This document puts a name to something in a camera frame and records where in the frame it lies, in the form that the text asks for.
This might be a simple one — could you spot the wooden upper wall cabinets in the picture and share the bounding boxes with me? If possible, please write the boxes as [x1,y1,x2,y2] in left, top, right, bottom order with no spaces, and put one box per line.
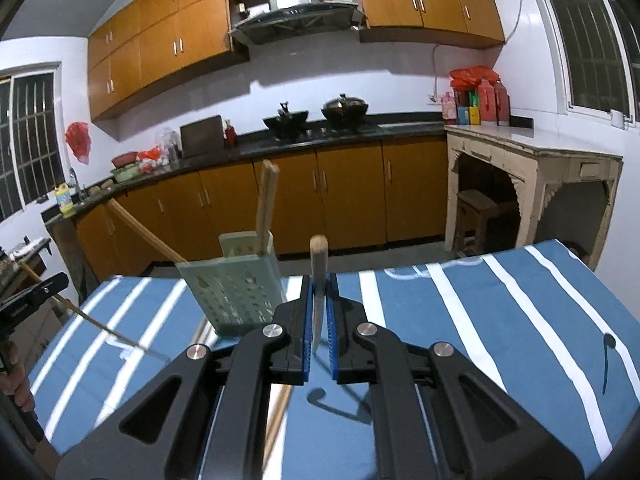
[87,0,505,122]

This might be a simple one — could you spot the green perforated chopstick holder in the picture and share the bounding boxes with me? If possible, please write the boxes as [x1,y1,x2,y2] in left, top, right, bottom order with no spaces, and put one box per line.
[177,230,288,339]

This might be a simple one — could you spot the wooden base cabinets black counter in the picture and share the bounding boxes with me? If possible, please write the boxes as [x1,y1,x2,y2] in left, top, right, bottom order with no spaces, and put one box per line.
[42,125,448,281]

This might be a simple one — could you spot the barred window small frame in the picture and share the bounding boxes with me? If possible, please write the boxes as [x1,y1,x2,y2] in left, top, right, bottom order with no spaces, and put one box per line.
[0,62,68,221]

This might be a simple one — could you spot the yellow detergent bottle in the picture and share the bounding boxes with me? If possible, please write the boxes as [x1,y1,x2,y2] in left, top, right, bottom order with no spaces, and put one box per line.
[55,182,75,216]

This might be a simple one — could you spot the dark wooden cutting board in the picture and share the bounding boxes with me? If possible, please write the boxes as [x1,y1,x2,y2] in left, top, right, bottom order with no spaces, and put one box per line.
[179,114,224,158]

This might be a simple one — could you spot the black wok with lid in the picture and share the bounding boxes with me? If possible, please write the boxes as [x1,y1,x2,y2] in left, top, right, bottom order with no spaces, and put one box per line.
[321,93,370,131]

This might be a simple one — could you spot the large red plastic bags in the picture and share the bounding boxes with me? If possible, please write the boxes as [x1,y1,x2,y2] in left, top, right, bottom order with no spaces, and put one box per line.
[449,65,501,91]

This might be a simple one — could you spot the black gas stove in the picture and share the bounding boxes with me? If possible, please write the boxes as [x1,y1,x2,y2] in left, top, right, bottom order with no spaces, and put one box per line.
[260,122,383,143]

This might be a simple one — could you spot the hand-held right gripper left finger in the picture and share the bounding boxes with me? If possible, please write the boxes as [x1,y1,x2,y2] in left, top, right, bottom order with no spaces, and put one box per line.
[55,275,313,480]

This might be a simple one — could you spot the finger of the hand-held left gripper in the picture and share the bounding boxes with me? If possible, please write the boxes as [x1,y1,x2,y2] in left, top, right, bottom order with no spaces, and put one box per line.
[0,272,70,323]

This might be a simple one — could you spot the steel range hood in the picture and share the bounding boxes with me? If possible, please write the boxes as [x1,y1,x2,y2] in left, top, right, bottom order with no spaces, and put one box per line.
[229,0,366,46]

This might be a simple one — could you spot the black wok with spatula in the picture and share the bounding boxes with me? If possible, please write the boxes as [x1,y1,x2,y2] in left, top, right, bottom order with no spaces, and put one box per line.
[262,101,308,141]

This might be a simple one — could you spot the wooden handle knife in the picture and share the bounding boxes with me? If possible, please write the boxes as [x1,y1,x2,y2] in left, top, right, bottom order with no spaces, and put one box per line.
[308,234,329,351]

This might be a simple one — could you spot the blue white striped tablecloth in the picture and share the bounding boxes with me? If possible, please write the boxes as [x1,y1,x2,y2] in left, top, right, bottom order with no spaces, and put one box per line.
[27,239,628,480]

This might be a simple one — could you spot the red oil bottle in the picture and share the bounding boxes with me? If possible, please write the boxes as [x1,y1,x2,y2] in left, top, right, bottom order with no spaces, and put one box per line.
[476,78,498,125]
[495,80,511,127]

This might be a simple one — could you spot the hanging red plastic bag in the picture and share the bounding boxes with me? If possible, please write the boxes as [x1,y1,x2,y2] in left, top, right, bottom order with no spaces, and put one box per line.
[65,121,92,166]

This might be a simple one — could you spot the barred window wide frame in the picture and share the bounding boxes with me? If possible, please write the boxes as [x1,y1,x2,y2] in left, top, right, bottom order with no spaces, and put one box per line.
[525,0,640,128]

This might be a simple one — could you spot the wooden stool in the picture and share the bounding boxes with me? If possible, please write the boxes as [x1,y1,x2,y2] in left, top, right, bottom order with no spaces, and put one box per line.
[456,189,516,256]

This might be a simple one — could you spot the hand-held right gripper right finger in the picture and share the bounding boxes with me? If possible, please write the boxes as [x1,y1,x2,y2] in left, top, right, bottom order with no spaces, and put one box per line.
[325,272,586,480]

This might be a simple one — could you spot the cream wooden side table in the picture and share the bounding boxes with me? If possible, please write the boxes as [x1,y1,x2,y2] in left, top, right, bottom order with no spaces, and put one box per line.
[444,124,625,271]

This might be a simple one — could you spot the white wall cable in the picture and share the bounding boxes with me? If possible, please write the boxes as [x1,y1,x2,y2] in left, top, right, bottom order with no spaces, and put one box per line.
[432,0,531,106]

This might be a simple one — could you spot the person's left hand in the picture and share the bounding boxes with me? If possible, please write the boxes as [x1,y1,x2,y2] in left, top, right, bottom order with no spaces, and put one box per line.
[0,357,37,413]

